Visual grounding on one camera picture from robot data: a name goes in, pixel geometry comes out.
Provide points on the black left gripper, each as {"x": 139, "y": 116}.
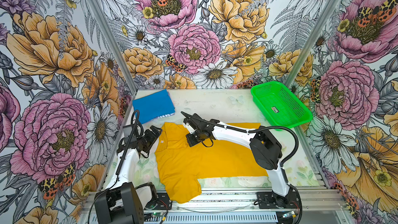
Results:
{"x": 153, "y": 137}

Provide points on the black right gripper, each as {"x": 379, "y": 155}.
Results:
{"x": 190, "y": 141}

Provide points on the yellow t shirt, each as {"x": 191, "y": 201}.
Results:
{"x": 180, "y": 166}

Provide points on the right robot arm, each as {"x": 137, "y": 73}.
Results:
{"x": 266, "y": 149}

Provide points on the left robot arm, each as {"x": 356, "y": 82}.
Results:
{"x": 122, "y": 202}

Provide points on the folded blue t shirt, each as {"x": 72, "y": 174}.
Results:
{"x": 156, "y": 105}

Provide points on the green plastic basket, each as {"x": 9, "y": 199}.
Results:
{"x": 280, "y": 106}

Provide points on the green circuit board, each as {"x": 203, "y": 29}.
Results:
{"x": 148, "y": 216}

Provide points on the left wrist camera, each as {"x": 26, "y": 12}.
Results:
{"x": 129, "y": 130}

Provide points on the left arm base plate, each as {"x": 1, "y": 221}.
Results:
{"x": 161, "y": 201}

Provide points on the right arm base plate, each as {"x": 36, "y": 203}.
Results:
{"x": 270, "y": 200}

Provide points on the aluminium front frame rail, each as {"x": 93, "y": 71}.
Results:
{"x": 229, "y": 200}

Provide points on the aluminium left corner post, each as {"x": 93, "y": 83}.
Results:
{"x": 99, "y": 15}

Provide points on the aluminium corner post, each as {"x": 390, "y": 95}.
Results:
{"x": 315, "y": 32}
{"x": 99, "y": 15}

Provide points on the aluminium right corner post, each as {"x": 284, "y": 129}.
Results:
{"x": 315, "y": 32}

